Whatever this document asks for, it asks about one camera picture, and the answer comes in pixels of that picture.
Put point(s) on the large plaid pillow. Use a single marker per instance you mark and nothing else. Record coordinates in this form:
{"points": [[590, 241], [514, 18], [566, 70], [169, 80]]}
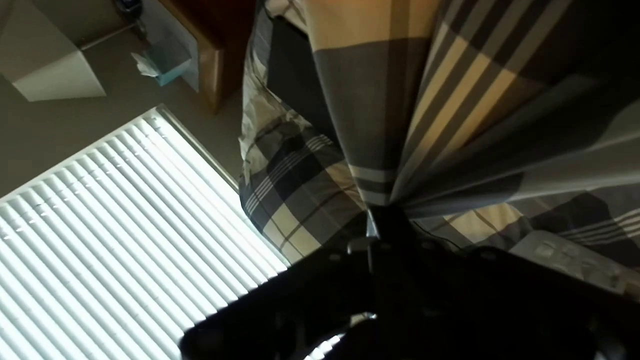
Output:
{"points": [[292, 193]]}

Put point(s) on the wooden nightstand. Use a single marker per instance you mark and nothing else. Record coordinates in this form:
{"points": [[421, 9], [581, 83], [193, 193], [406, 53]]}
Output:
{"points": [[213, 41]]}

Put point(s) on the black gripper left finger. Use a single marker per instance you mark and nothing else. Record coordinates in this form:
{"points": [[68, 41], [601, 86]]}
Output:
{"points": [[286, 306]]}

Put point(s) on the table lamp with cream shade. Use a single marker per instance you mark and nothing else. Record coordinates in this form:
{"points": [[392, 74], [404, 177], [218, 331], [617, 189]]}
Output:
{"points": [[46, 53]]}

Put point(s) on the plaid blue cream duvet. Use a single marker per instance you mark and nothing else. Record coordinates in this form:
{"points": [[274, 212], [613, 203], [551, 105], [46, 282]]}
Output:
{"points": [[466, 101]]}

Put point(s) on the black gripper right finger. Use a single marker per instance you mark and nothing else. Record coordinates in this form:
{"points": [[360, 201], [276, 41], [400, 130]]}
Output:
{"points": [[493, 306]]}

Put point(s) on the teal tissue box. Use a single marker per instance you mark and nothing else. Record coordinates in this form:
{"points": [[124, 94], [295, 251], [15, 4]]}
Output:
{"points": [[166, 64]]}

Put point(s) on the white window blinds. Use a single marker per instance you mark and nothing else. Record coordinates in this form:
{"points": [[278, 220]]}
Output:
{"points": [[112, 247]]}

